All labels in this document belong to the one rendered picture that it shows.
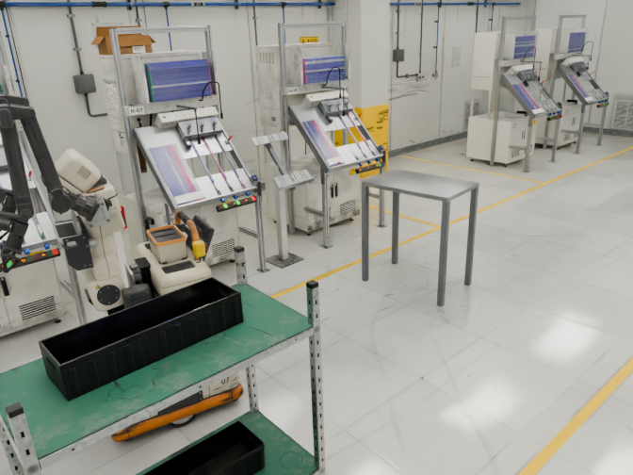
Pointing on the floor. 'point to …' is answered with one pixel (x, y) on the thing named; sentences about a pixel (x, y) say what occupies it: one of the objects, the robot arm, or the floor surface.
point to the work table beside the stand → (432, 187)
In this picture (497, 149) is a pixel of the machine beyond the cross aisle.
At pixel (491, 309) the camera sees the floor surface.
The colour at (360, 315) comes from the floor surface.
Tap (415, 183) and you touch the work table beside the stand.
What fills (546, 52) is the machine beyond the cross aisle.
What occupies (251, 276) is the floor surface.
